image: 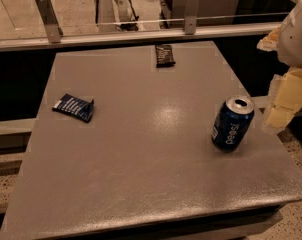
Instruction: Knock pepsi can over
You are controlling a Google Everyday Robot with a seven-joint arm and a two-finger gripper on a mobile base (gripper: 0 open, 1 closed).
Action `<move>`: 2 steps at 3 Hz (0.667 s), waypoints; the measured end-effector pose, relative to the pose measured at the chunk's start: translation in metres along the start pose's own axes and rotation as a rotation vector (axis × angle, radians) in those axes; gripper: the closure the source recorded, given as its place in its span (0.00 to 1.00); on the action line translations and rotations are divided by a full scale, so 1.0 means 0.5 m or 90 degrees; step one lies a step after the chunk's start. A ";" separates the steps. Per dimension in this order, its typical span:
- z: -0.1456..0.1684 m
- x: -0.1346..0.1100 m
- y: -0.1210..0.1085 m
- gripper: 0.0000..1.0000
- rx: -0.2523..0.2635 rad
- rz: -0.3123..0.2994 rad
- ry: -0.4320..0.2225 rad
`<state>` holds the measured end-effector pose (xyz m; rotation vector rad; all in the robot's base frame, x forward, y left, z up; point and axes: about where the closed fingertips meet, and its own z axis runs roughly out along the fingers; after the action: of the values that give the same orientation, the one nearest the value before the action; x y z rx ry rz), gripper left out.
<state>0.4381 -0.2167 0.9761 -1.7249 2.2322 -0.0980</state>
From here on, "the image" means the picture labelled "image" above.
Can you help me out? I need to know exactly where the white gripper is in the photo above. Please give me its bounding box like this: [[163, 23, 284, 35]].
[[257, 0, 302, 129]]

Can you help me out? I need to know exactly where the blue pepsi can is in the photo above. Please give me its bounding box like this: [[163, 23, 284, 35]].
[[211, 95, 254, 152]]

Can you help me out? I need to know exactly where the black snack bar wrapper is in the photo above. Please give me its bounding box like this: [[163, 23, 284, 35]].
[[155, 45, 175, 68]]

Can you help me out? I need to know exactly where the grey table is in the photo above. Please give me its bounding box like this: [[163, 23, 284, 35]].
[[0, 42, 302, 240]]

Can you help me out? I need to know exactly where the blue snack packet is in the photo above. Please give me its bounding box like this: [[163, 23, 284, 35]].
[[52, 93, 94, 123]]

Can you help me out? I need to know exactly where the metal rail with glass panel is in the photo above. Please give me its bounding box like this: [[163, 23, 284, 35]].
[[0, 22, 280, 52]]

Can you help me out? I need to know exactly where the right metal bracket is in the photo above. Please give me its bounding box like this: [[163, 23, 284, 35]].
[[184, 0, 200, 35]]

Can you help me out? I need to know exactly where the metal bracket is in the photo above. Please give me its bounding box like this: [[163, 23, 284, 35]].
[[184, 0, 200, 35], [35, 0, 63, 43]]

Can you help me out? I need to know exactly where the left metal bracket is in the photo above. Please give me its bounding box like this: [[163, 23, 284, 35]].
[[35, 0, 63, 43]]

